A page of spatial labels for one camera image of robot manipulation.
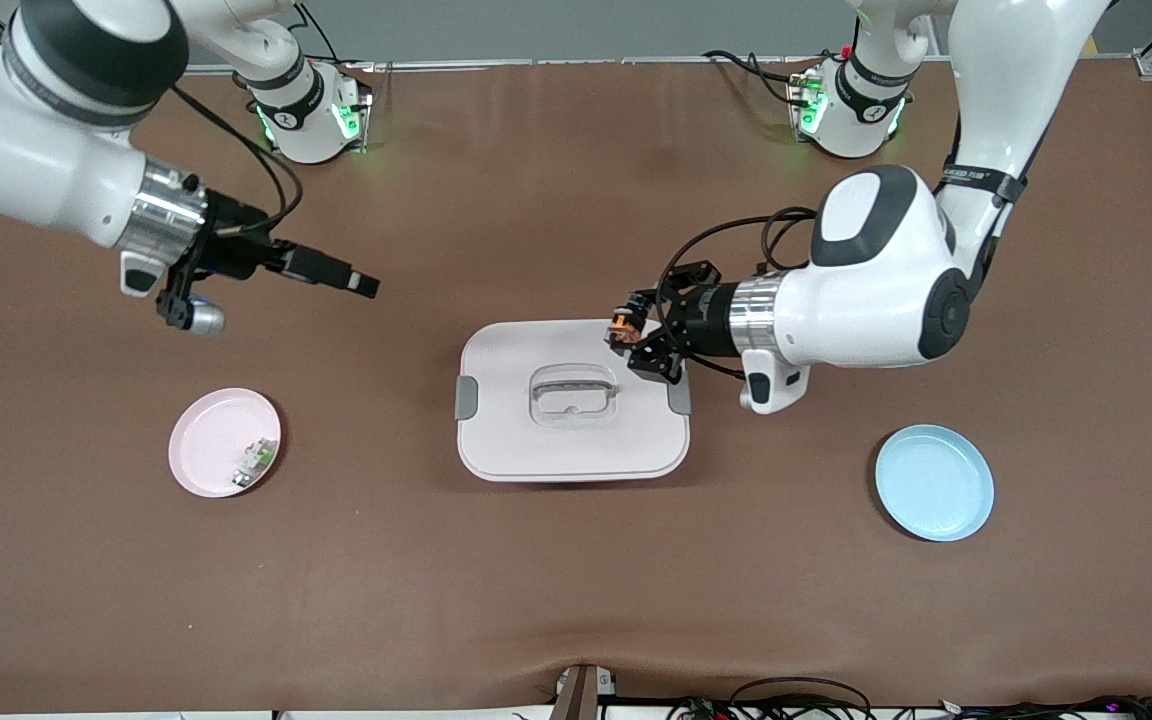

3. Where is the black base cable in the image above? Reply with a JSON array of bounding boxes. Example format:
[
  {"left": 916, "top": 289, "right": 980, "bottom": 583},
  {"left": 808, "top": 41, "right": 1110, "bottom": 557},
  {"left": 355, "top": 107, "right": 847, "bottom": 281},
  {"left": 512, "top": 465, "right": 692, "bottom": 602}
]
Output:
[
  {"left": 296, "top": 5, "right": 377, "bottom": 71},
  {"left": 704, "top": 48, "right": 817, "bottom": 109}
]

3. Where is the light blue round plate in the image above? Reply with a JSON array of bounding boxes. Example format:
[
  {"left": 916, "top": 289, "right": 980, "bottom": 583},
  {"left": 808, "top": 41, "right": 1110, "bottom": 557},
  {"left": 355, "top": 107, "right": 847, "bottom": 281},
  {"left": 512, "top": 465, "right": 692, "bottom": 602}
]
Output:
[{"left": 874, "top": 424, "right": 995, "bottom": 543}]

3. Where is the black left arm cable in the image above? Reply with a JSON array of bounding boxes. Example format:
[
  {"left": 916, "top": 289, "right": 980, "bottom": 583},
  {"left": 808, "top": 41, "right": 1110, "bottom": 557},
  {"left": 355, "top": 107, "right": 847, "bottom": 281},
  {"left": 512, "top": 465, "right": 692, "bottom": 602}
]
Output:
[{"left": 656, "top": 207, "right": 819, "bottom": 379}]

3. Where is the pink round plate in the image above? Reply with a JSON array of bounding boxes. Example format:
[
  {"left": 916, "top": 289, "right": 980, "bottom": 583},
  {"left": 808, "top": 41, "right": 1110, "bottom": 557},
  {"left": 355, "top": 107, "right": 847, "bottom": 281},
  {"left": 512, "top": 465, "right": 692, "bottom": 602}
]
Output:
[{"left": 168, "top": 387, "right": 283, "bottom": 499}]

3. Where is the brown table cover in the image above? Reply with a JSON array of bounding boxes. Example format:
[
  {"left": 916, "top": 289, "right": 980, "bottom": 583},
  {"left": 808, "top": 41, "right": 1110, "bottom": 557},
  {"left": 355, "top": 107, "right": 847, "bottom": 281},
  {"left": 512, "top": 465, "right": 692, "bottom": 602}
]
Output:
[{"left": 0, "top": 55, "right": 1152, "bottom": 716}]

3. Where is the silver table edge rail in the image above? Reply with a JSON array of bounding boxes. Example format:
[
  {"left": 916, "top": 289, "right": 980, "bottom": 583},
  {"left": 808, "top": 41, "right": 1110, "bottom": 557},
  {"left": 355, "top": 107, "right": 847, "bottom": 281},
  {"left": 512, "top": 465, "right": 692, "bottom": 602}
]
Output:
[{"left": 186, "top": 55, "right": 1142, "bottom": 76}]

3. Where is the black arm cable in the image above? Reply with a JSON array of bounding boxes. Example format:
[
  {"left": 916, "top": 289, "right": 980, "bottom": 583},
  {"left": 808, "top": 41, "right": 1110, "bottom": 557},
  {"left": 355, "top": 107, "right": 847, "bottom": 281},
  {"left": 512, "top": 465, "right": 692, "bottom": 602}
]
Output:
[
  {"left": 656, "top": 207, "right": 819, "bottom": 379},
  {"left": 171, "top": 85, "right": 304, "bottom": 239}
]

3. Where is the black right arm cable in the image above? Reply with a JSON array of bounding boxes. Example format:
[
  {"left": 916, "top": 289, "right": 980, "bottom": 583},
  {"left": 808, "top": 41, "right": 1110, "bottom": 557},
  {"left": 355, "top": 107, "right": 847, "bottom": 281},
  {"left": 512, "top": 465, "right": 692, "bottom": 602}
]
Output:
[{"left": 171, "top": 85, "right": 304, "bottom": 239}]

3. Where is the table edge clamp bracket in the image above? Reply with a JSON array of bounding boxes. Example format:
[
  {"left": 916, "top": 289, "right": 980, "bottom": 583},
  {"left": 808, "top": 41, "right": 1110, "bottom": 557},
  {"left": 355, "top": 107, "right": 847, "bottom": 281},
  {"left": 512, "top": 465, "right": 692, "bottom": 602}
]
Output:
[{"left": 548, "top": 664, "right": 619, "bottom": 720}]

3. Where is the white lidded storage box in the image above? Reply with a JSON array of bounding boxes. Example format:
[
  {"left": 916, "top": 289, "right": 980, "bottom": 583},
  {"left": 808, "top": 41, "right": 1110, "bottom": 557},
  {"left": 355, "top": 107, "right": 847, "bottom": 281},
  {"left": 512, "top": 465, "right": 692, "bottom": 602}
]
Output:
[{"left": 454, "top": 318, "right": 694, "bottom": 484}]

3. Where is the green and white switch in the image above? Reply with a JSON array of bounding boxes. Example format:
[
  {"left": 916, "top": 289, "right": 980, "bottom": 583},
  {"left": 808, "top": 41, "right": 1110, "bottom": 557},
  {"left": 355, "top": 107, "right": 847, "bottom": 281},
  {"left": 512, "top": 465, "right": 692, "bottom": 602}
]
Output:
[{"left": 232, "top": 438, "right": 277, "bottom": 491}]

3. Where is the black cable bundle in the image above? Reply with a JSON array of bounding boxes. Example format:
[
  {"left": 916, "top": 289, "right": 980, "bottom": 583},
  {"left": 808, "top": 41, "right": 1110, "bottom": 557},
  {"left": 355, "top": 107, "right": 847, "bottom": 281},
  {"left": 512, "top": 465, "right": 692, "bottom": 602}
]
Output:
[{"left": 666, "top": 677, "right": 1152, "bottom": 720}]

